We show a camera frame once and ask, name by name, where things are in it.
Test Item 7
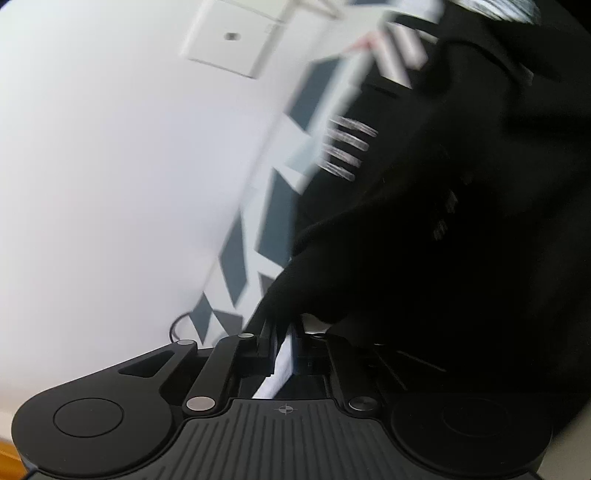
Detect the black white-striped garment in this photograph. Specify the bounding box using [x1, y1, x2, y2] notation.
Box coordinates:
[256, 0, 591, 462]

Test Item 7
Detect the geometric patterned tablecloth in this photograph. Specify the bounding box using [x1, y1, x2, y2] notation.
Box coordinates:
[191, 0, 446, 398]

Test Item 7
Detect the white wall plate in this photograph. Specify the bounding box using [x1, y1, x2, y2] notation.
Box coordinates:
[181, 0, 284, 80]

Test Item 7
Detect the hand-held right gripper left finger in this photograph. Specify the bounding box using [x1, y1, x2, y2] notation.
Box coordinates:
[99, 323, 280, 414]

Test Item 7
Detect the black cable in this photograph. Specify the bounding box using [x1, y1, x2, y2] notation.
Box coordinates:
[168, 311, 197, 343]

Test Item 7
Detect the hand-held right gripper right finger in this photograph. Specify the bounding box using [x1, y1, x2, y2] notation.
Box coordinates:
[291, 320, 384, 414]

